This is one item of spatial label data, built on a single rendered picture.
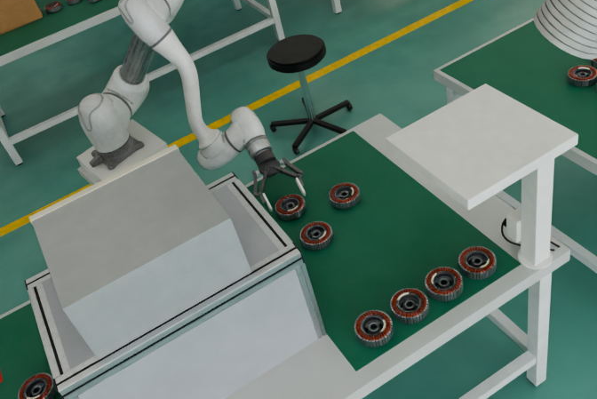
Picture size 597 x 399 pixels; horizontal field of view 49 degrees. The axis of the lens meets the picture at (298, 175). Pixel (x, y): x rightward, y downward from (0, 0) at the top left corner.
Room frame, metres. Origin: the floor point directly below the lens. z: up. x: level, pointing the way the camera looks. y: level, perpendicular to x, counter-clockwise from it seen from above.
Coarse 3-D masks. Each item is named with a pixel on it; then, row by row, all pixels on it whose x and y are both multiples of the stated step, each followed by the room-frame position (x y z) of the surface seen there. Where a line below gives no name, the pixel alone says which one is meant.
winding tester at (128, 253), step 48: (96, 192) 1.43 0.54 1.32; (144, 192) 1.37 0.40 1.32; (192, 192) 1.32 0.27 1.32; (48, 240) 1.29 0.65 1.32; (96, 240) 1.24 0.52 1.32; (144, 240) 1.19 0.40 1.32; (192, 240) 1.15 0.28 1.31; (96, 288) 1.07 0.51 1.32; (144, 288) 1.10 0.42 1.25; (192, 288) 1.13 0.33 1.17; (96, 336) 1.05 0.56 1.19
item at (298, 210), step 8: (280, 200) 1.81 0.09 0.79; (288, 200) 1.81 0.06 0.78; (296, 200) 1.79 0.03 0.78; (304, 200) 1.78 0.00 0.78; (280, 208) 1.77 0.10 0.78; (288, 208) 1.76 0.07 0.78; (296, 208) 1.74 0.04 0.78; (304, 208) 1.74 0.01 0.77; (280, 216) 1.74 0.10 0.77; (288, 216) 1.72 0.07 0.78; (296, 216) 1.72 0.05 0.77
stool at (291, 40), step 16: (272, 48) 3.37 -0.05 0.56; (288, 48) 3.32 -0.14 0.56; (304, 48) 3.27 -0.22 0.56; (320, 48) 3.22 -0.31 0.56; (272, 64) 3.21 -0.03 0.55; (288, 64) 3.15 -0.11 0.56; (304, 64) 3.12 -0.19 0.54; (304, 80) 3.27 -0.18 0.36; (304, 96) 3.28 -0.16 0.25; (272, 128) 3.35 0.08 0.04; (304, 128) 3.22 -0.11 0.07; (336, 128) 3.13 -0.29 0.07
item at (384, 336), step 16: (464, 256) 1.32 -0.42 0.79; (480, 256) 1.32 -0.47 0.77; (432, 272) 1.29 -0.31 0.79; (448, 272) 1.28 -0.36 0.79; (464, 272) 1.27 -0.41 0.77; (480, 272) 1.25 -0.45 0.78; (432, 288) 1.23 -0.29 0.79; (448, 288) 1.22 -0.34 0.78; (400, 304) 1.23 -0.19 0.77; (416, 304) 1.21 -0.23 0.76; (368, 320) 1.20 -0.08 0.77; (384, 320) 1.17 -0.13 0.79; (400, 320) 1.17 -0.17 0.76; (416, 320) 1.15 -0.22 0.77; (368, 336) 1.13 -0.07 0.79; (384, 336) 1.12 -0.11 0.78
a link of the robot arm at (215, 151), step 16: (160, 48) 2.11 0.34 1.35; (176, 48) 2.12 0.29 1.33; (176, 64) 2.11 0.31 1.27; (192, 64) 2.12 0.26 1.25; (192, 80) 2.10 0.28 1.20; (192, 96) 2.09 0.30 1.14; (192, 112) 2.09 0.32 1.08; (192, 128) 2.08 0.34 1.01; (208, 128) 2.09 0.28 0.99; (208, 144) 2.04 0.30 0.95; (224, 144) 2.04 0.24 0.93; (208, 160) 2.03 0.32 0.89; (224, 160) 2.02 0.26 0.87
